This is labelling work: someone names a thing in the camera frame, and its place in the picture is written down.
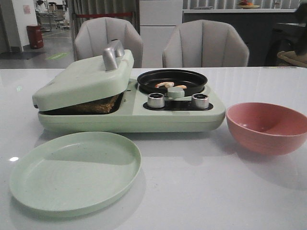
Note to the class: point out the orange shrimp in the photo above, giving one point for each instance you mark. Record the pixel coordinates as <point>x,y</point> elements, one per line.
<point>166,84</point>
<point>182,86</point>

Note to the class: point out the bread slice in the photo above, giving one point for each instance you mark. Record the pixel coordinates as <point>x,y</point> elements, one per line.
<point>101,106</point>

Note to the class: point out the mint green breakfast maker lid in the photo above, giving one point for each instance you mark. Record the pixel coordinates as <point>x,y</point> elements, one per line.
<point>86,80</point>

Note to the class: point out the pink plastic bowl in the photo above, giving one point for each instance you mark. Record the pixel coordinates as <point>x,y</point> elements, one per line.
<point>267,128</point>

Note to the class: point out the mint green breakfast maker base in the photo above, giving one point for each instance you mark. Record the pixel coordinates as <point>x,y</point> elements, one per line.
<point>132,114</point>

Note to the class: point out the left silver control knob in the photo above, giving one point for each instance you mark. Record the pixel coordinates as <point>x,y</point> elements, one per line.
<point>156,100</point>

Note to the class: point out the silver control knob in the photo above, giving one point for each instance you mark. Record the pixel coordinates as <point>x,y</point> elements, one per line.
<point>156,100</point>
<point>200,101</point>

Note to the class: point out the right silver control knob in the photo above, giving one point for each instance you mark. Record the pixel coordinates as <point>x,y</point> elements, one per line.
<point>200,101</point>

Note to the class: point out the black round frying pan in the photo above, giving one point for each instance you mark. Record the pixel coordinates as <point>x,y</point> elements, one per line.
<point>194,81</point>

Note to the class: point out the right beige upholstered chair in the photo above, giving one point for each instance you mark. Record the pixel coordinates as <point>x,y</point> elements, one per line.
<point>205,43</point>

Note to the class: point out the beige upholstered chair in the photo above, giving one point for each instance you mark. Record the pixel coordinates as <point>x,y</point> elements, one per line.
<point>95,34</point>
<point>205,43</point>

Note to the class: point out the white cabinet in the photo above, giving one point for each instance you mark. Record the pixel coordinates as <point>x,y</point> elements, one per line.
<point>158,18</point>

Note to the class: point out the left beige upholstered chair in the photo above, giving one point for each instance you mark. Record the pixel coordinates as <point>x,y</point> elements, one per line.
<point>95,34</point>

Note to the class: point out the mint green round plate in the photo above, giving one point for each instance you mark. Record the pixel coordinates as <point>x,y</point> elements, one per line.
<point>76,174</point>

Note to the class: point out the dark grey counter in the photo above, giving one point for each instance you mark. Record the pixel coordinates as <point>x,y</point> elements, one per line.
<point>255,26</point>

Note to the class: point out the red bin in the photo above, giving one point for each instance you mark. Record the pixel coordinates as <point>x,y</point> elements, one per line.
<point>35,36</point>

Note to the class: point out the fruit plate on counter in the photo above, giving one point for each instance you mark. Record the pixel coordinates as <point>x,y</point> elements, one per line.
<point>245,4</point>

